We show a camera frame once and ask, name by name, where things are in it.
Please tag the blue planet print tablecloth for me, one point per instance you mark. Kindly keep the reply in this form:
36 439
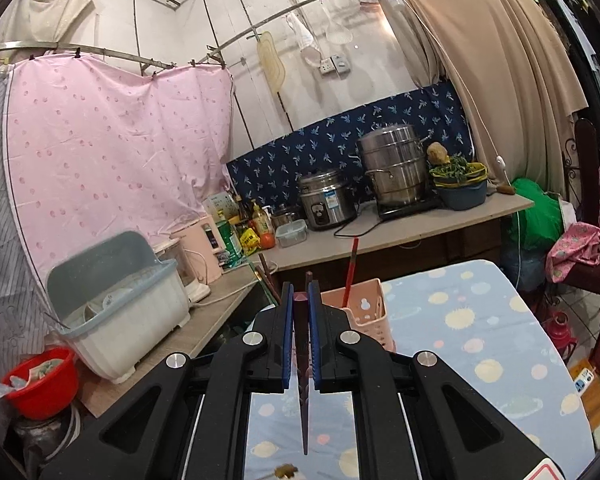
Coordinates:
480 335

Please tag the row of hanging clothes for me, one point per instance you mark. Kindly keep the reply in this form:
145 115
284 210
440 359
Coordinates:
580 20

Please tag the clear plastic food container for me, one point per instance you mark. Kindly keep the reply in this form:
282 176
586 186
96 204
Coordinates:
291 234

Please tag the pink floral cloth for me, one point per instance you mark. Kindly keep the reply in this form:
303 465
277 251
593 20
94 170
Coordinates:
575 252

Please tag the yellow bowl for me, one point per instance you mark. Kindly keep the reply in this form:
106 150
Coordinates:
477 174

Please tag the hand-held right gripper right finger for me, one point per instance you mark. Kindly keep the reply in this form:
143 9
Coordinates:
314 340

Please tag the steel rice cooker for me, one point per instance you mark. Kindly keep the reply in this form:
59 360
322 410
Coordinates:
327 202

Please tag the blue bowl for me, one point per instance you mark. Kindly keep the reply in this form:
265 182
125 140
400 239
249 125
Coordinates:
462 197

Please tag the small lidded steel pot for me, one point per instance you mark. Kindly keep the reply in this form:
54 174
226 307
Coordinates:
285 216

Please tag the yellow hanging cutting board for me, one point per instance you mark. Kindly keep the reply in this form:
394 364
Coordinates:
272 65

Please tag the grey striped cloth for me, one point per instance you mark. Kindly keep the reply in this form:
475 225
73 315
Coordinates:
0 210

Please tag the white carton box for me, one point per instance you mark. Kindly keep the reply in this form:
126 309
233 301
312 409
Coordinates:
220 206

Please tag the beige hanging cloth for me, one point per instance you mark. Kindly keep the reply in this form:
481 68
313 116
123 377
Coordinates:
50 5

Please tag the white blender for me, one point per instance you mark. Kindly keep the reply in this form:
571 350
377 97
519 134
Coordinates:
180 270

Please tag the red plastic container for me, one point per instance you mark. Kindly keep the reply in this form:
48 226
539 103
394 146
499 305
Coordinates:
564 332

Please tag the pink plastic utensil basket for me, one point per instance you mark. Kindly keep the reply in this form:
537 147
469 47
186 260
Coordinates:
367 310

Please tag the red plastic basin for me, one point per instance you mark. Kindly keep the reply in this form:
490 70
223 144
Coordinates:
45 395

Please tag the black induction cooker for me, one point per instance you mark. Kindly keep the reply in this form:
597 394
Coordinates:
405 210

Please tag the green plastic bag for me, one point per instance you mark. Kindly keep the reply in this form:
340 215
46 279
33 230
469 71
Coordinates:
537 215

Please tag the curved metal rail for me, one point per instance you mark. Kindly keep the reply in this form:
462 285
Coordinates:
105 51

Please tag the wall socket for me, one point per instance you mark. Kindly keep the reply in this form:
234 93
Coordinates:
327 66

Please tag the dark wooden chair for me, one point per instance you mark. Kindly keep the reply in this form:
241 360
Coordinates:
587 160

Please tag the yellow snack packet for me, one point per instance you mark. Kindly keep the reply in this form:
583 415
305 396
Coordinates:
250 241

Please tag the steel steamer pot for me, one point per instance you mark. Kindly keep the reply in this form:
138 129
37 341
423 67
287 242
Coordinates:
395 170

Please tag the pink electric kettle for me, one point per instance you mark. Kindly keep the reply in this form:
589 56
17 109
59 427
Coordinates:
202 260

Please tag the white cloth bag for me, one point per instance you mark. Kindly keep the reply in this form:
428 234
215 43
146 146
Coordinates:
305 42

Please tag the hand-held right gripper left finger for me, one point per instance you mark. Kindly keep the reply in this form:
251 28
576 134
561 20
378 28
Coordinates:
288 340

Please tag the red tomato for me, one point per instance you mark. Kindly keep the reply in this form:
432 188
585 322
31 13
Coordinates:
267 241

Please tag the leafy green vegetables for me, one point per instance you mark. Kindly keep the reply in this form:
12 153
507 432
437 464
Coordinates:
452 167

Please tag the tan sponge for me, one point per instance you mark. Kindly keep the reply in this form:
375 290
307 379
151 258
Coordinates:
437 153

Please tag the beige curtain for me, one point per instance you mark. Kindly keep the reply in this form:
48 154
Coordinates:
505 60

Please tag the pink printed curtain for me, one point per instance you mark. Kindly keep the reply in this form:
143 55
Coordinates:
105 150

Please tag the dark brown chopstick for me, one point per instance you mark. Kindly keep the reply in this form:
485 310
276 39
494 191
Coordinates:
267 272
304 410

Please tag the blue floral cloth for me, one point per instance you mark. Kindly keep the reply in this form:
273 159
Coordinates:
290 155

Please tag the white skimmer ladle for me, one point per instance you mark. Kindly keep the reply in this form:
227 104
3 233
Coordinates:
339 35

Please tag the wall switch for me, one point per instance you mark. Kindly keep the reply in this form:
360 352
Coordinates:
341 62

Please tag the metal curtain rod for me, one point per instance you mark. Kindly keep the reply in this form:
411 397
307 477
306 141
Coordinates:
300 7

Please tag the dish storage box with lid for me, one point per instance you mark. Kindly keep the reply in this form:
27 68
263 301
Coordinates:
130 325

